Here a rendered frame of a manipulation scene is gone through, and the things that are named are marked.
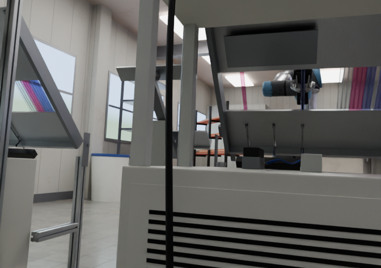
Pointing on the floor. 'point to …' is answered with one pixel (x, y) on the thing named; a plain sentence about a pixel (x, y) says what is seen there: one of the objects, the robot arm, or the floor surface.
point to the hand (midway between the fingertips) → (303, 92)
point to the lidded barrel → (107, 176)
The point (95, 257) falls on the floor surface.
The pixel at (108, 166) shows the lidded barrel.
